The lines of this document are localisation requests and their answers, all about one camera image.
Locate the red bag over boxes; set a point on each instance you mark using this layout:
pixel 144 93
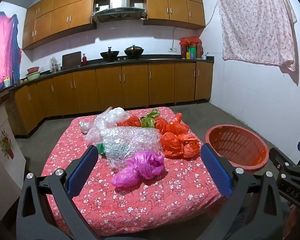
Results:
pixel 190 40

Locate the clear white plastic bag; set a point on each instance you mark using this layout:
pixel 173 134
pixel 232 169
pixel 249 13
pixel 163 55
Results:
pixel 112 117

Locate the steel range hood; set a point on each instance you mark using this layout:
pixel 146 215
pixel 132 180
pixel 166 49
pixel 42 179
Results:
pixel 118 11

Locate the small yellow box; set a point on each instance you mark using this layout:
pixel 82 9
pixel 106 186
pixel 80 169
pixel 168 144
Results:
pixel 188 56

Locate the white flower print panel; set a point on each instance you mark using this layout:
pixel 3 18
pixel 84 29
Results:
pixel 7 170

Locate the black kitchen countertop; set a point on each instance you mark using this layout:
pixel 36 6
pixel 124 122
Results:
pixel 160 60

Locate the purple plastic bag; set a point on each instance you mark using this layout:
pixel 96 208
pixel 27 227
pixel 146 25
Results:
pixel 145 165

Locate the pink floral hanging cloth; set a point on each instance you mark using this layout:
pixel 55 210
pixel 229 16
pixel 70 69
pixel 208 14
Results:
pixel 255 25

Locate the dark red thermos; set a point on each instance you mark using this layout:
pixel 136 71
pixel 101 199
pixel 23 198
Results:
pixel 200 51

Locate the white box beside hood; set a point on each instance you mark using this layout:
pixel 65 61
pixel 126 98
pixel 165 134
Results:
pixel 139 5

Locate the small dark green bag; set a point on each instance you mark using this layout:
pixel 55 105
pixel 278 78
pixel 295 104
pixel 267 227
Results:
pixel 100 148

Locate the light green plastic bag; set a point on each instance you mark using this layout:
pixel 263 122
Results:
pixel 148 122

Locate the yellow detergent bottle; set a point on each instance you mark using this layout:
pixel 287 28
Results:
pixel 7 83

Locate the red canister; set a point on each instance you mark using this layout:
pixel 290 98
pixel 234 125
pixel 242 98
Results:
pixel 183 52

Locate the green box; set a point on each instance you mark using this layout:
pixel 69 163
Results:
pixel 193 51

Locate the red floral quilt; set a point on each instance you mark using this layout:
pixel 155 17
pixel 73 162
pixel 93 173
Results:
pixel 140 205

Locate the red bottle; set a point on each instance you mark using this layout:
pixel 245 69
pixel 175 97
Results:
pixel 84 60

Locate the clear bubble wrap sheet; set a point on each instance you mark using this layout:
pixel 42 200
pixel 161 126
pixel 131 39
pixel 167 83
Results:
pixel 130 140

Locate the dark brown cutting board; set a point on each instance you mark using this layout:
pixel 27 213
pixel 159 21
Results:
pixel 71 60

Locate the wooden upper wall cabinets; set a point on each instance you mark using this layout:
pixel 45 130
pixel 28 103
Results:
pixel 60 17

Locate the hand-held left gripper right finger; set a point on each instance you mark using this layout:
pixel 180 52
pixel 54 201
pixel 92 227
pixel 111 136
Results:
pixel 216 170

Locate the white mug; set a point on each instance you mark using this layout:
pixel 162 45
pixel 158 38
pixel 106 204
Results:
pixel 204 57

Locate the white wall socket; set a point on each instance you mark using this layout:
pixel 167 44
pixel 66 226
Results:
pixel 173 49

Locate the black wok with lid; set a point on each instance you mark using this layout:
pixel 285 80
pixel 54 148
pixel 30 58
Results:
pixel 133 51

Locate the red plastic basket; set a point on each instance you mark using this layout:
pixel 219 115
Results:
pixel 240 140

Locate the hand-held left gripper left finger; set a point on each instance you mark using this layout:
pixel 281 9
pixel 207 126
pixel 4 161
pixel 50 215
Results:
pixel 81 172

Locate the red basin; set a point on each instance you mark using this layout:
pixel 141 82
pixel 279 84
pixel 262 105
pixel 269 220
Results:
pixel 33 70

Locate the pink and blue hanging cloth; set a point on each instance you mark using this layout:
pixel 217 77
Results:
pixel 2 50

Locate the wooden lower kitchen cabinets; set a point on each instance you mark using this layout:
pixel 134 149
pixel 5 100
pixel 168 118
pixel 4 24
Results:
pixel 135 85

